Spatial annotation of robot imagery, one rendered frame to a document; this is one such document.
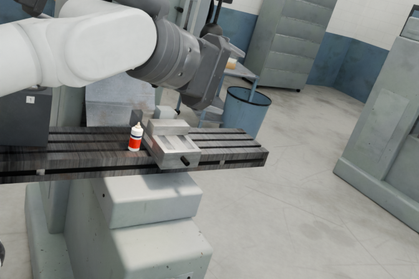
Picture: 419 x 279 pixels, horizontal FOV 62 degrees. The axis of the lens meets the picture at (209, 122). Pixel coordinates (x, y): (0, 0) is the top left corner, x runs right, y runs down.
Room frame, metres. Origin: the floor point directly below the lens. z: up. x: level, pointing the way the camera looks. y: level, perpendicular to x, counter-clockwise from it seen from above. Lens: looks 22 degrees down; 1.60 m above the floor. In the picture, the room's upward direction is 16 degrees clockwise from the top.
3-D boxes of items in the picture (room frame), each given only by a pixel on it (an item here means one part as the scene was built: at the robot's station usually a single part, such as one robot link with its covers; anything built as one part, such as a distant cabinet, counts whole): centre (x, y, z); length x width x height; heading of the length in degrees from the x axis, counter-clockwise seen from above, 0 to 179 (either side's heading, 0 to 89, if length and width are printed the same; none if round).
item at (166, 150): (1.23, 0.16, 1.01); 0.35 x 0.15 x 0.11; 36
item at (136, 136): (1.14, 0.24, 1.01); 0.04 x 0.04 x 0.11
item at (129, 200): (1.22, 0.23, 0.82); 0.50 x 0.35 x 0.12; 36
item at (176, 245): (1.20, 0.22, 0.46); 0.81 x 0.32 x 0.60; 36
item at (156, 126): (1.21, 0.14, 1.05); 0.15 x 0.06 x 0.04; 126
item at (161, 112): (1.26, 0.18, 1.07); 0.06 x 0.05 x 0.06; 126
